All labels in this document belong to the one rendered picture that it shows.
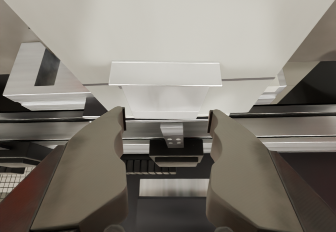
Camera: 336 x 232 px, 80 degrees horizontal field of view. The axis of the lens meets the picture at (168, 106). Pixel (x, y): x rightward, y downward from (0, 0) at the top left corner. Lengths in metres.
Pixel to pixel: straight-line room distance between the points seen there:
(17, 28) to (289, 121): 0.58
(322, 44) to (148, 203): 0.36
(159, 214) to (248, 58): 0.19
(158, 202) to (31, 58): 0.28
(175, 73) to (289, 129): 0.45
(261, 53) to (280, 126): 0.41
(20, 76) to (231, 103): 0.30
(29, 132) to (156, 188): 0.46
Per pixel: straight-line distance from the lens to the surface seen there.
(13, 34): 0.40
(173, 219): 0.26
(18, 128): 0.69
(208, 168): 0.78
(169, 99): 0.22
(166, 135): 0.36
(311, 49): 0.42
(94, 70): 0.19
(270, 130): 0.56
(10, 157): 0.61
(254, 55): 0.17
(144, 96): 0.22
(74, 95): 0.32
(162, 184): 0.27
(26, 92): 0.35
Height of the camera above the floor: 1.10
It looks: 23 degrees down
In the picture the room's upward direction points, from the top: 180 degrees counter-clockwise
